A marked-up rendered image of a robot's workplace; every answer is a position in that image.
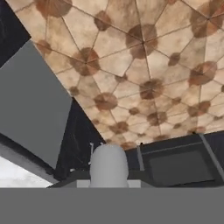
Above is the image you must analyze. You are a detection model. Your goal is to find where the grey cabinet panel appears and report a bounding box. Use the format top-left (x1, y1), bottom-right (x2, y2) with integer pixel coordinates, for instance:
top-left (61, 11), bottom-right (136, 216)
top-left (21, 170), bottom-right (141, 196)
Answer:
top-left (0, 38), bottom-right (73, 170)

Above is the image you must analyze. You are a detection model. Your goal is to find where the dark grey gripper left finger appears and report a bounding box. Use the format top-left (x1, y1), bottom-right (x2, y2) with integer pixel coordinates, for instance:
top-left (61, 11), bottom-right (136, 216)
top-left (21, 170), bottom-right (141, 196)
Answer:
top-left (47, 170), bottom-right (92, 189)

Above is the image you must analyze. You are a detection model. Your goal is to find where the grey oven handle bar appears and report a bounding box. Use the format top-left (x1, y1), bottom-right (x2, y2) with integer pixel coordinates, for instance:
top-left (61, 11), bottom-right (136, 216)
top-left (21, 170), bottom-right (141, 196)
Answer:
top-left (136, 144), bottom-right (145, 172)
top-left (199, 132), bottom-right (224, 182)

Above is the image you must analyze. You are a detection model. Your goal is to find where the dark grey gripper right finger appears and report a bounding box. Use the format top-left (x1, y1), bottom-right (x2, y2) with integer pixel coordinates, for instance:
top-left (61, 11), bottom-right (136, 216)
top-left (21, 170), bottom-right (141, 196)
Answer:
top-left (127, 171), bottom-right (156, 189)

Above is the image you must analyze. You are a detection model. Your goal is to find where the grey rounded cylinder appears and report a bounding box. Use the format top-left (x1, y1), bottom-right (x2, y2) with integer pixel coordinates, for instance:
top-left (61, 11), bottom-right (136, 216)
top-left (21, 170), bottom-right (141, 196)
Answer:
top-left (88, 143), bottom-right (130, 189)

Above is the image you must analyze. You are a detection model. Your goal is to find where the black oven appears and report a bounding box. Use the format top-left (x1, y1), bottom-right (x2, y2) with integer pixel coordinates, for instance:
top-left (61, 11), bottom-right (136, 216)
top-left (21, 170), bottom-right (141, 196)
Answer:
top-left (136, 130), bottom-right (224, 188)

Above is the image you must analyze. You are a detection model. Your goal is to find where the black cabinet run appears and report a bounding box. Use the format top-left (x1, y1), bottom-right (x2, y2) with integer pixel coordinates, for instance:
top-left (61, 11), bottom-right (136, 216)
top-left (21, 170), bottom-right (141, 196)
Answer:
top-left (54, 97), bottom-right (107, 179)

